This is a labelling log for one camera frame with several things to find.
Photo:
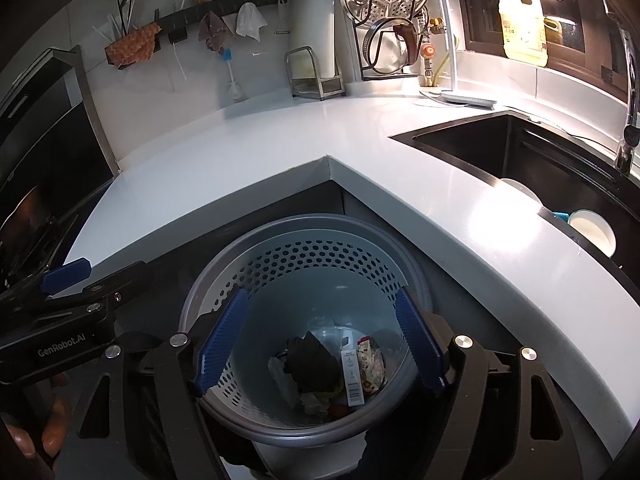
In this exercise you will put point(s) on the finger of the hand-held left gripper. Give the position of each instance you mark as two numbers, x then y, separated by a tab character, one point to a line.
65	275
120	277

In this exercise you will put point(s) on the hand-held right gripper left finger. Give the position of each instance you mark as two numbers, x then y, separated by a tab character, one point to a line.
220	347

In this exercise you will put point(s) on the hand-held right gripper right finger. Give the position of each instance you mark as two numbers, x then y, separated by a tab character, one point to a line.
420	347

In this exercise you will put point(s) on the printed snack wrapper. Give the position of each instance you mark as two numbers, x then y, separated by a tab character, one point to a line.
371	365

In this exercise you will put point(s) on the white paper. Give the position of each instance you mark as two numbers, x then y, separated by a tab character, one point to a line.
281	377

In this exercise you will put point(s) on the small printed cardboard carton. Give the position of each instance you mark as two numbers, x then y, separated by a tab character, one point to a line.
351	375

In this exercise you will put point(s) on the dark grey cloth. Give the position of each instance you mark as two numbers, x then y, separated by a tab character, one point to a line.
310	360

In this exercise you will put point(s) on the grey perforated waste basket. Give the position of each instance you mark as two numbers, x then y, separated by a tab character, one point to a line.
320	265

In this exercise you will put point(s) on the person's left hand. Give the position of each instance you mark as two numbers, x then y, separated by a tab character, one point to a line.
55	425

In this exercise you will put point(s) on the black cooktop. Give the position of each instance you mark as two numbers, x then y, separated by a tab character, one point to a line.
35	235

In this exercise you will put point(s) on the white bowl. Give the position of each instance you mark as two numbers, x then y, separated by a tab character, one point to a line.
592	232
520	187

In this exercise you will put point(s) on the black sink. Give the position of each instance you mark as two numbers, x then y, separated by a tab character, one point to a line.
500	145

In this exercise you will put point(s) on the bottle brush blue band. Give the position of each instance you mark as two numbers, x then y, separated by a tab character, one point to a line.
234	85

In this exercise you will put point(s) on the orange cloth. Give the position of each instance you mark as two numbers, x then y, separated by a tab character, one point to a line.
132	45

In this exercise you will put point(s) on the brown cloth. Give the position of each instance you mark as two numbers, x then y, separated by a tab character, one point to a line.
215	30

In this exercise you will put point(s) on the metal cutting board rack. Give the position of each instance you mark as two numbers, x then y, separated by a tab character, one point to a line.
320	87

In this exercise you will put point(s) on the white cloth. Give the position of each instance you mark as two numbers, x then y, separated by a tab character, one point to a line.
250	20

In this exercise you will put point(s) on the steel faucet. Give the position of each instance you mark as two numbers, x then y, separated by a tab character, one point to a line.
631	125

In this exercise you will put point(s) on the white cutting board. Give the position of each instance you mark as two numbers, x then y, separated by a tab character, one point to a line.
312	25

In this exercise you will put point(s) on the dark window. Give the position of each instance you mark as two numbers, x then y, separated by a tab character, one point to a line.
475	15

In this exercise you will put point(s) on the yellow soap jug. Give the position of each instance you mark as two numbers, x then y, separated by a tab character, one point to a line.
522	25

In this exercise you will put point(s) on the black wall hook rail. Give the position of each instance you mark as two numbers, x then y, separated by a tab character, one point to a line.
210	5

